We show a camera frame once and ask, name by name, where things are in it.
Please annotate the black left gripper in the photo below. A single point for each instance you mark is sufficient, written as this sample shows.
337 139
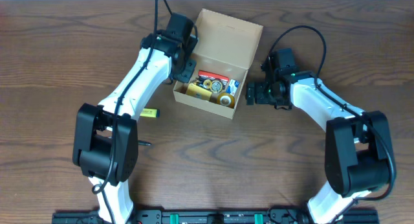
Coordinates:
186 70

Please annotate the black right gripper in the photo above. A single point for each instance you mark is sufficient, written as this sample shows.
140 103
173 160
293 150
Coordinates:
251 94

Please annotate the blue white staples box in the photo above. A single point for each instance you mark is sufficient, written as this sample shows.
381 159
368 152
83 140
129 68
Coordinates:
232 87

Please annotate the red stapler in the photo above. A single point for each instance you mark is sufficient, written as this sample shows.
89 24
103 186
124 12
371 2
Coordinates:
213 76

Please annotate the yellow spiral notepad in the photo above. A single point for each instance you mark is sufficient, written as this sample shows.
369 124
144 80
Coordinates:
198 92

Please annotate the yellow clear tape roll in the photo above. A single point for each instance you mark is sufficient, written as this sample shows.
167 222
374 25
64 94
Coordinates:
226 100

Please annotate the orange black correction tape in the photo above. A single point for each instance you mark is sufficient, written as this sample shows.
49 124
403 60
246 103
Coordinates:
215 86

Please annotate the brown cardboard box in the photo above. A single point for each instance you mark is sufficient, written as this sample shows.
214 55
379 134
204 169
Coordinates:
226 46

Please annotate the yellow highlighter marker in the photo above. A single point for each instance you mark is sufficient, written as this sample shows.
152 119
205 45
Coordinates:
151 113

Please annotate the black pen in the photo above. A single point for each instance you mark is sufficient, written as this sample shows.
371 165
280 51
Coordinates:
144 143

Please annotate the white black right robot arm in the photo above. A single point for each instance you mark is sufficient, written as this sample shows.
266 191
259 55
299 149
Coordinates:
359 162

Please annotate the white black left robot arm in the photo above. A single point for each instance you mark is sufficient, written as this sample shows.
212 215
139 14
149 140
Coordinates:
106 138

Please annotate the black mounting rail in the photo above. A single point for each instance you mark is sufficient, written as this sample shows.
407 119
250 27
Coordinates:
276 215

